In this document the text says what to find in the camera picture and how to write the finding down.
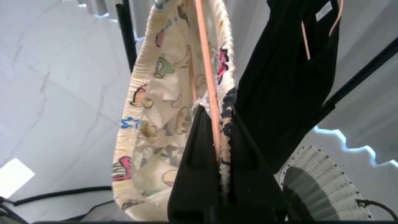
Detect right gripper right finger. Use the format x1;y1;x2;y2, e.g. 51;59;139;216
228;113;289;222

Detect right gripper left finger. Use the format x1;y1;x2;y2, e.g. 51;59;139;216
167;105;224;222

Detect cream printed garment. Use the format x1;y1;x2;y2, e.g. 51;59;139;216
111;0;239;222

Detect black garment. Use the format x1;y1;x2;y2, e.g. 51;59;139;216
234;0;343;174

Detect pink clothes hanger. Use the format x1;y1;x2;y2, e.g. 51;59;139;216
300;0;345;60
188;0;223;163

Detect white laundry basket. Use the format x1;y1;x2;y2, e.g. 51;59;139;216
275;146;398;222

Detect black clothes rack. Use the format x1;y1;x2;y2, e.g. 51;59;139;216
115;0;398;121

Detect black cable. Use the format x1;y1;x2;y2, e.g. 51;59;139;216
0;185;116;224

